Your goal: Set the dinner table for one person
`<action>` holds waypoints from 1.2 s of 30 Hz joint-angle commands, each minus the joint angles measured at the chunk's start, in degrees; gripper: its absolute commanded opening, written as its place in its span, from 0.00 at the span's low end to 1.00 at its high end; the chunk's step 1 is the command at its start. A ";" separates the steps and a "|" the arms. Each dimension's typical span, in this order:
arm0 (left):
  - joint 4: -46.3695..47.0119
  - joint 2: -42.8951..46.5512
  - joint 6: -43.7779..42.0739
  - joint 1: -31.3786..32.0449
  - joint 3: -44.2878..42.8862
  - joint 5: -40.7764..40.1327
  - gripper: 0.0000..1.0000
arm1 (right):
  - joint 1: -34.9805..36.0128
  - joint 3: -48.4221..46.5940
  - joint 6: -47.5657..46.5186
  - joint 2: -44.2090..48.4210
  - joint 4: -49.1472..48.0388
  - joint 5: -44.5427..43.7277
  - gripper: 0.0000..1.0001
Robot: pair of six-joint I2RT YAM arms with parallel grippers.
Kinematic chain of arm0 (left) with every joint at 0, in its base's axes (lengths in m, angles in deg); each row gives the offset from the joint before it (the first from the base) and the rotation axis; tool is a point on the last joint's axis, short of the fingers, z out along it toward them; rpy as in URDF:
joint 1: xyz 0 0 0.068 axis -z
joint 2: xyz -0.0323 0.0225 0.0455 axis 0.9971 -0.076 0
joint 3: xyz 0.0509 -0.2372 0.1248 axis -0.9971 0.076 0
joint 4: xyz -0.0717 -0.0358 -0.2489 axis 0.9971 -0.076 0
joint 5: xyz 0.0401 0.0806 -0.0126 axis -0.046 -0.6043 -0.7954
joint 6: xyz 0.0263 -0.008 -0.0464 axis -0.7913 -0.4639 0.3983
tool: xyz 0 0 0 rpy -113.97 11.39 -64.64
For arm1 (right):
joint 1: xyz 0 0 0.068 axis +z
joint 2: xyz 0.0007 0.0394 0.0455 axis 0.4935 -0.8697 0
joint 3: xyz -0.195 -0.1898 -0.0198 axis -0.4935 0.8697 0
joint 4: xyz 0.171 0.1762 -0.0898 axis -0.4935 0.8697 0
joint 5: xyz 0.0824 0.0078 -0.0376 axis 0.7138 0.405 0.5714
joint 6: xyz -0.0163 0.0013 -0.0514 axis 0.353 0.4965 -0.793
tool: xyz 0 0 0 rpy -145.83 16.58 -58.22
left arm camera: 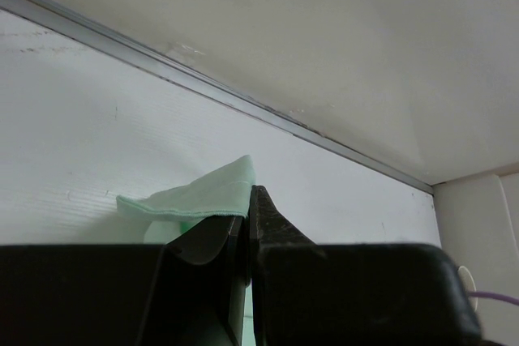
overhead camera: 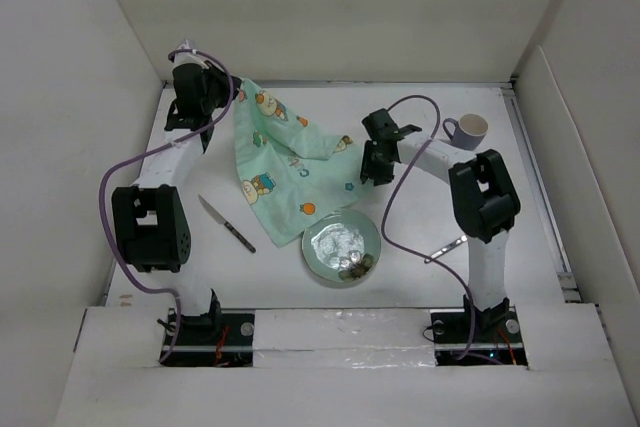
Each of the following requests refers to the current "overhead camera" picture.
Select green cartoon print cloth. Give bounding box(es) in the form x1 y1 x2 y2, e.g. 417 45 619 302
233 79 371 248

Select pale green floral plate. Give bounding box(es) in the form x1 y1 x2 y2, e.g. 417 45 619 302
301 209 382 287

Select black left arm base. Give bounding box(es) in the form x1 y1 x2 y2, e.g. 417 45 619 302
157 302 255 368

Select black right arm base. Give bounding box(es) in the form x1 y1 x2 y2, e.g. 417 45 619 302
422 297 528 367

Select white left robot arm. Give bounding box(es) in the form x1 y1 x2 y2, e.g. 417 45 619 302
111 46 239 344

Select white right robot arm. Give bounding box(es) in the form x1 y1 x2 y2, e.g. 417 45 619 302
360 109 521 341

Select lilac ceramic mug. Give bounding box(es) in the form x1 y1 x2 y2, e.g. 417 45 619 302
442 113 489 151

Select silver metal fork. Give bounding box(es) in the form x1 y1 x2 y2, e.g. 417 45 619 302
424 235 468 264

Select black handled table knife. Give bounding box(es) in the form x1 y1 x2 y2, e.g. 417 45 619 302
198 195 256 254

